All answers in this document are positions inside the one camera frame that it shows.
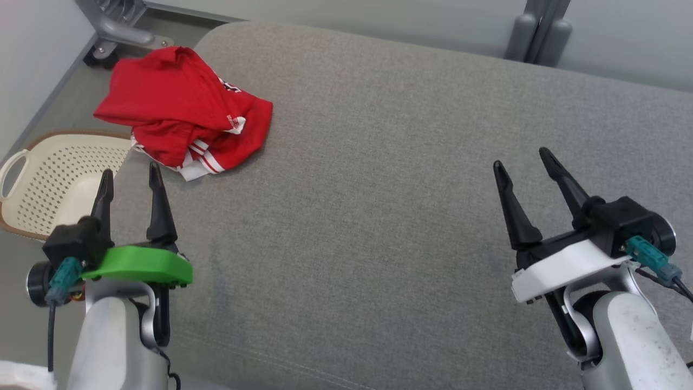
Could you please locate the red white sleeved jersey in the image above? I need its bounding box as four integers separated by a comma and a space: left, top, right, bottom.
94, 46, 274, 163

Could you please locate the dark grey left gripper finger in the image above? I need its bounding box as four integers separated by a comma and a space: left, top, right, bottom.
91, 169, 114, 244
146, 161, 179, 246

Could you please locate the grey partition post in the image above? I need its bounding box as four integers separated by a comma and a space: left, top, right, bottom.
505, 0, 573, 67

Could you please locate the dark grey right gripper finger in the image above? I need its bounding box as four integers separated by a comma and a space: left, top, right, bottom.
493, 160, 544, 251
539, 147, 606, 229

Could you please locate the black left cable teal plug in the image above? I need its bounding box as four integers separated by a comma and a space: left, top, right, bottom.
45, 257, 83, 373

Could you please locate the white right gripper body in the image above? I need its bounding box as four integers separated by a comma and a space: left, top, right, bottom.
511, 227, 632, 304

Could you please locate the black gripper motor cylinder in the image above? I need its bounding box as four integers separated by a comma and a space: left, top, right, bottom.
652, 217, 677, 256
26, 262, 55, 307

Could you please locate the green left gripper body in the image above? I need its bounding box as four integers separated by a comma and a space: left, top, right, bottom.
81, 245, 194, 290

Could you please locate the white crumpled cloth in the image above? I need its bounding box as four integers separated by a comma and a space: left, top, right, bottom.
0, 360, 57, 390

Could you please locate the black cable teal plug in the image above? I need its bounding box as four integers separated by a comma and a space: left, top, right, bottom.
45, 257, 83, 373
625, 236, 693, 304

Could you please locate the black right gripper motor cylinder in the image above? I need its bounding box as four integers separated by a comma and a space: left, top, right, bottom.
652, 217, 677, 256

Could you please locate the cream perforated laundry basket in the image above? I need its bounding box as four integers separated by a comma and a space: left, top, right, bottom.
0, 129, 134, 242

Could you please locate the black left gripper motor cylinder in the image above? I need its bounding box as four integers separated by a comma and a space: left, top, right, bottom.
26, 262, 55, 307

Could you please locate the black right cable teal plug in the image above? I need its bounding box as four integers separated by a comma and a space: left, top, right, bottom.
625, 236, 693, 304

